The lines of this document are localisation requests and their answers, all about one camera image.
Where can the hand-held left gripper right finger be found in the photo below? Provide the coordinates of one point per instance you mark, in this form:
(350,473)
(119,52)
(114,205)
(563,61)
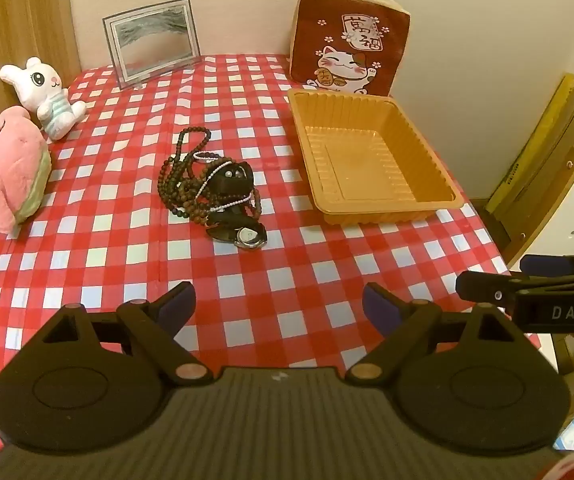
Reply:
(379,307)

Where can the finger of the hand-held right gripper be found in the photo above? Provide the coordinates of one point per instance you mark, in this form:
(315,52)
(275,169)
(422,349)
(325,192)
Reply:
(482,287)
(547,265)

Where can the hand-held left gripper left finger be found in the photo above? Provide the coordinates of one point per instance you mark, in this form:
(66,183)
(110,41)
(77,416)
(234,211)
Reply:
(177,307)

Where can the black glossy object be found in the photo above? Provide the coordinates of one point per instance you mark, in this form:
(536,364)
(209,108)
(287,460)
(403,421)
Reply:
(232,180)

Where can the orange plastic tray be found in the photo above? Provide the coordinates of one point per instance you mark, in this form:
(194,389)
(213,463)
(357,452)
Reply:
(367,160)

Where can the red checked tablecloth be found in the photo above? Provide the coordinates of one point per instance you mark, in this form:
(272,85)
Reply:
(117,240)

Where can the pink plush toy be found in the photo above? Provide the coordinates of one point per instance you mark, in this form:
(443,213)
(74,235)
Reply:
(2,160)

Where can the white rabbit plush toy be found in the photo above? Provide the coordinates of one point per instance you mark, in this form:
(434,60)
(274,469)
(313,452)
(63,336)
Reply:
(42,85)

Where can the red lucky cat cushion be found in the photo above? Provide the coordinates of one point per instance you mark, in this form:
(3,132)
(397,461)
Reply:
(327,25)

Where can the wooden side panel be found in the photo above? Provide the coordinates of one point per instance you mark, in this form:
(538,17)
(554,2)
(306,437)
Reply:
(17,10)

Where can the wooden frame with screws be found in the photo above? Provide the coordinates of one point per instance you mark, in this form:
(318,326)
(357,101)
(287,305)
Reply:
(552,200)

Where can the clear sand picture frame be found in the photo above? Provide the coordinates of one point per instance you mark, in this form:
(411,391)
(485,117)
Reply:
(152,40)

